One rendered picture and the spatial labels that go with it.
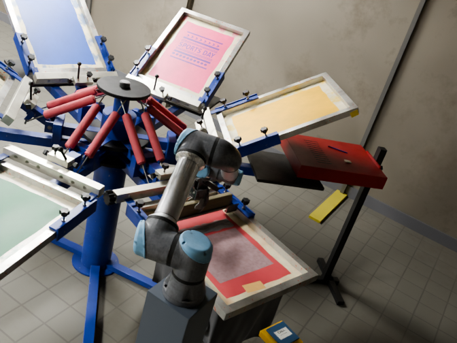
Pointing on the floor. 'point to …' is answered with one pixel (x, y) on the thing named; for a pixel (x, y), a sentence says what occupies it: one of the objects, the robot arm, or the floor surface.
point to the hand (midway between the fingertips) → (198, 207)
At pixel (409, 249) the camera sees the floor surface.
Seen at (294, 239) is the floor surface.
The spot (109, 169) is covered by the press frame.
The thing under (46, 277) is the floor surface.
